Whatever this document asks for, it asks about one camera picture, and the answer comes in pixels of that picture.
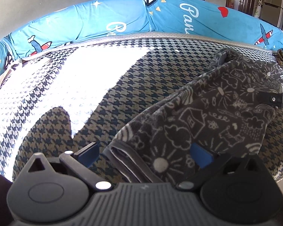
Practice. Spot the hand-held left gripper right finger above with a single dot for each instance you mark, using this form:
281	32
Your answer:
200	156

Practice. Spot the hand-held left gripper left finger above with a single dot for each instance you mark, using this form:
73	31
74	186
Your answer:
88	153

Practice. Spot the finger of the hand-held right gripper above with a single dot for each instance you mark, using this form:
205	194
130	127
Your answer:
271	98

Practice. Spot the grey doodle-print fleece jacket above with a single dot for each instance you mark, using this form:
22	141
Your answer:
202	122

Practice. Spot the blue printed sofa cushion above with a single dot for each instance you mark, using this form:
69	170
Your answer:
85	21

